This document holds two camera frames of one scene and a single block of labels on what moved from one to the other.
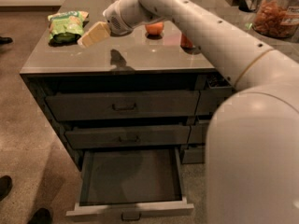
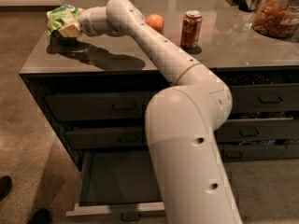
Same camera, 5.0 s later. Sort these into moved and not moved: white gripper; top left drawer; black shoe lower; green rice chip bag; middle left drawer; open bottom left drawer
Moved: white gripper; green rice chip bag
Not moved: top left drawer; open bottom left drawer; middle left drawer; black shoe lower
